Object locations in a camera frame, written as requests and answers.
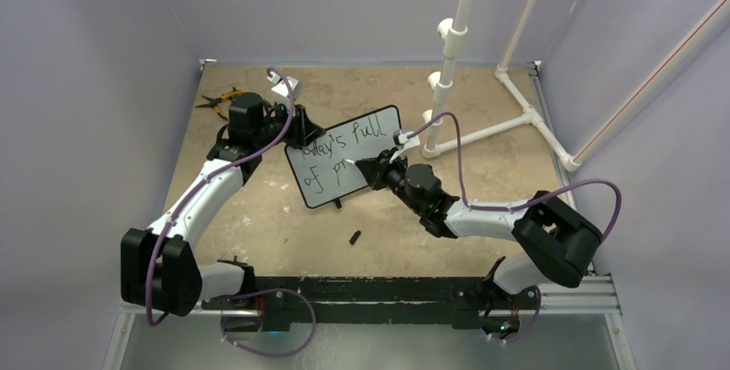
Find black framed whiteboard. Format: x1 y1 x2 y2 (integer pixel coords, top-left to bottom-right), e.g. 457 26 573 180
285 105 402 209

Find black marker cap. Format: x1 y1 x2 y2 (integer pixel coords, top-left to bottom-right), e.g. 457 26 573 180
349 231 362 245

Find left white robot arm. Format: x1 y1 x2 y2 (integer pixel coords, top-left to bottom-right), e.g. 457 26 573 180
121 92 325 325

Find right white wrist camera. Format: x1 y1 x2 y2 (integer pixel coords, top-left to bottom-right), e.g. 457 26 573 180
389 129 420 163

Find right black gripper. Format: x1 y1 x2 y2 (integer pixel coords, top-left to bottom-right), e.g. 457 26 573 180
358 146 424 214

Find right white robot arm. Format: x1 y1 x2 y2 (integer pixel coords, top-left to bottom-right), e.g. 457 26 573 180
354 150 603 307

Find aluminium extrusion frame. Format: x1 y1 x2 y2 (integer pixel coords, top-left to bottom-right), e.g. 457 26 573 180
527 60 634 370

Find white PVC pipe frame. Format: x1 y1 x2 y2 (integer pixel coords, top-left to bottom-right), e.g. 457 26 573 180
420 0 730 174

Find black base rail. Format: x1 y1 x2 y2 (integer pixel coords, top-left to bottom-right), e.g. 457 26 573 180
251 275 509 331

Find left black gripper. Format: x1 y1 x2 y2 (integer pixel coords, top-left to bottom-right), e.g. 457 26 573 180
254 99 325 151

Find yellow black pliers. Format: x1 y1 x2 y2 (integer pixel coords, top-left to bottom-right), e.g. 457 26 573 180
195 87 243 121

